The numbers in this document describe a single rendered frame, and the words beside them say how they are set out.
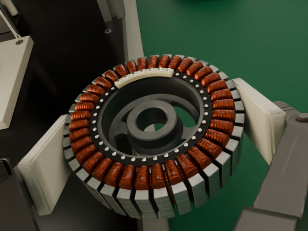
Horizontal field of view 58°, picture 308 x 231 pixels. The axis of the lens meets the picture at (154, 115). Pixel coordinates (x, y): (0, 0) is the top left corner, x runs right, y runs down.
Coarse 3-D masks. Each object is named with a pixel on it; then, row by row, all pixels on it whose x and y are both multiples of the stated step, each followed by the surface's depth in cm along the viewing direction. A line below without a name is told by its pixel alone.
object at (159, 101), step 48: (96, 96) 18; (144, 96) 20; (192, 96) 18; (240, 96) 17; (96, 144) 16; (144, 144) 17; (192, 144) 15; (240, 144) 15; (96, 192) 15; (144, 192) 14; (192, 192) 14
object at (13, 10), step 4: (4, 0) 39; (8, 0) 39; (4, 4) 39; (8, 4) 39; (12, 4) 39; (8, 8) 39; (12, 8) 40; (12, 12) 40; (16, 12) 40; (16, 16) 41
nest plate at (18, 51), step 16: (0, 48) 36; (16, 48) 35; (0, 64) 34; (16, 64) 33; (0, 80) 32; (16, 80) 31; (0, 96) 30; (16, 96) 31; (0, 112) 28; (0, 128) 28
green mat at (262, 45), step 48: (144, 0) 44; (192, 0) 41; (240, 0) 39; (288, 0) 37; (144, 48) 36; (192, 48) 34; (240, 48) 32; (288, 48) 31; (288, 96) 27; (240, 192) 22
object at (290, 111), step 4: (276, 104) 15; (280, 104) 15; (284, 104) 15; (288, 104) 15; (280, 108) 14; (284, 108) 14; (288, 108) 14; (292, 108) 14; (288, 112) 14; (292, 112) 14; (296, 112) 13; (288, 116) 13
